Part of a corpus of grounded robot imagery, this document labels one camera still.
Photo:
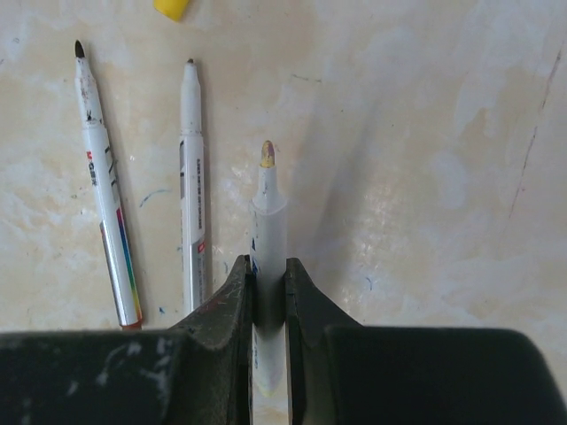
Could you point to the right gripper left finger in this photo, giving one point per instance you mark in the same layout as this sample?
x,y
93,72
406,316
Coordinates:
x,y
196,372

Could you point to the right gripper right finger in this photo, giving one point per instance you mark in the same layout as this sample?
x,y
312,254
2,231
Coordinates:
x,y
342,372

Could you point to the beige cap marker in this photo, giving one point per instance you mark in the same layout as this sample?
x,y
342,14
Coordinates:
x,y
268,252

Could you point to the yellow cap rainbow marker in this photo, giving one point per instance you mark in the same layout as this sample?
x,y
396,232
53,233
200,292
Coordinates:
x,y
192,190

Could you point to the yellow pen cap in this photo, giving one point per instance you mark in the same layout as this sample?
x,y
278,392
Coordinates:
x,y
172,9

